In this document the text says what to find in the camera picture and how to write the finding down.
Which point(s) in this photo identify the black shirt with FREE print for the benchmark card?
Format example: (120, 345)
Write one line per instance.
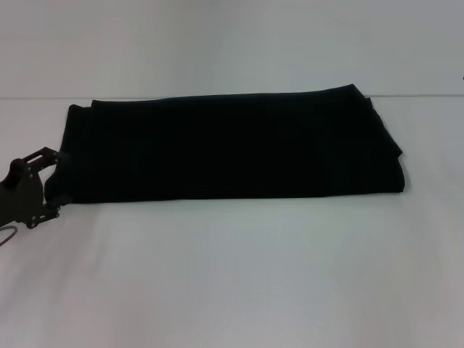
(235, 152)

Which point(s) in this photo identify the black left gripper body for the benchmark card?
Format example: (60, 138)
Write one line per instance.
(21, 195)

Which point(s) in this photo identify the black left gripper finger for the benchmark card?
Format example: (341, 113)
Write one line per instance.
(43, 156)
(50, 212)

